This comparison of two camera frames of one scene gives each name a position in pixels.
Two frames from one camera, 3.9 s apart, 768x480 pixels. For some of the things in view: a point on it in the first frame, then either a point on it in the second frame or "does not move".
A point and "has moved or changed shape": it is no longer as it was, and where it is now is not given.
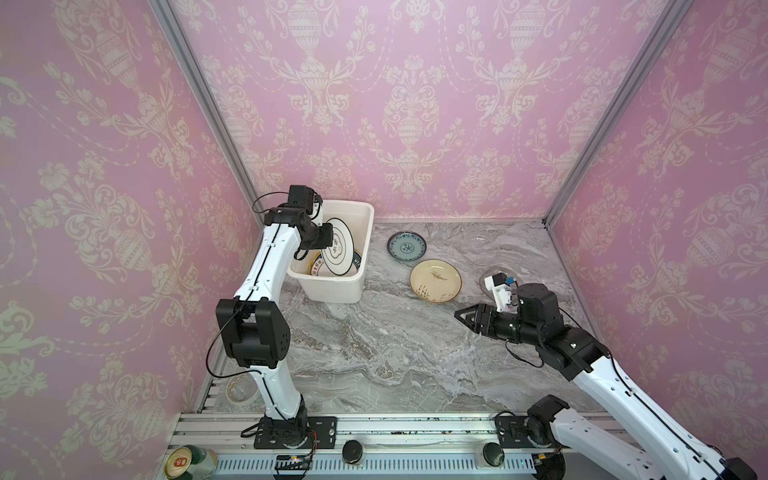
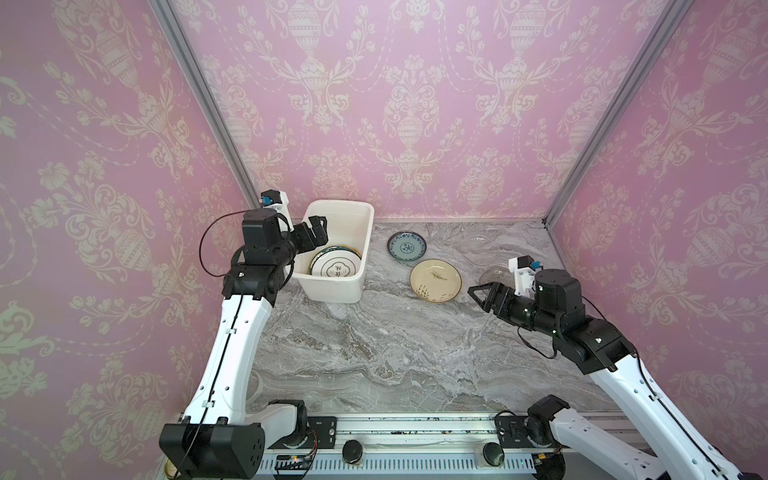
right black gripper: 481,311 -> 499,292
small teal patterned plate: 406,246 does not move
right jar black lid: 493,454 does not move
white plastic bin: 334,274 does not move
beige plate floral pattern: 436,281 does not move
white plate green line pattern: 340,258 has moved or changed shape
